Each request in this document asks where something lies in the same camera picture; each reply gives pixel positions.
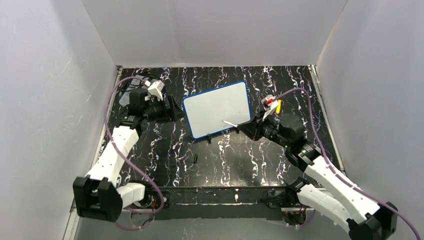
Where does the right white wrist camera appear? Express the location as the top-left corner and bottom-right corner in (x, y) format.
(260, 95), (278, 122)

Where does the aluminium front rail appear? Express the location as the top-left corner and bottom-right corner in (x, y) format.
(62, 206), (80, 240)

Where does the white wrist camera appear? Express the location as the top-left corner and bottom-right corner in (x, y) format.
(144, 80), (165, 102)
(260, 95), (278, 122)

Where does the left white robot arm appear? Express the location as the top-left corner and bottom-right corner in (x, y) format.
(72, 88), (184, 222)

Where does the whiteboard wire stand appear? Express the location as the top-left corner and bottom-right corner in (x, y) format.
(206, 134), (213, 144)

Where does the blue framed whiteboard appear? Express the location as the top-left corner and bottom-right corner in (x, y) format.
(182, 80), (252, 140)

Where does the black white marker pen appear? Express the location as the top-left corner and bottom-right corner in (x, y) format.
(222, 120), (238, 128)

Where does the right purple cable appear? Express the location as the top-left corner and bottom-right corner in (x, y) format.
(268, 87), (424, 240)

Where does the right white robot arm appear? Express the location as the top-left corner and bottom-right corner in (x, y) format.
(237, 112), (398, 240)

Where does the clear plastic organizer box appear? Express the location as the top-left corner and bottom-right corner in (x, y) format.
(118, 75), (149, 107)

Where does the yellow marker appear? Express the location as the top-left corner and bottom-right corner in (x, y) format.
(275, 99), (282, 115)

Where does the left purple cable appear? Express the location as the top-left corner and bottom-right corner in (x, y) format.
(103, 76), (166, 232)

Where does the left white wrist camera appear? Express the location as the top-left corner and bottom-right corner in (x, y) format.
(144, 80), (165, 102)

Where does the purple cable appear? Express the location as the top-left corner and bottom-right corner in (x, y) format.
(268, 87), (424, 240)
(103, 76), (166, 232)

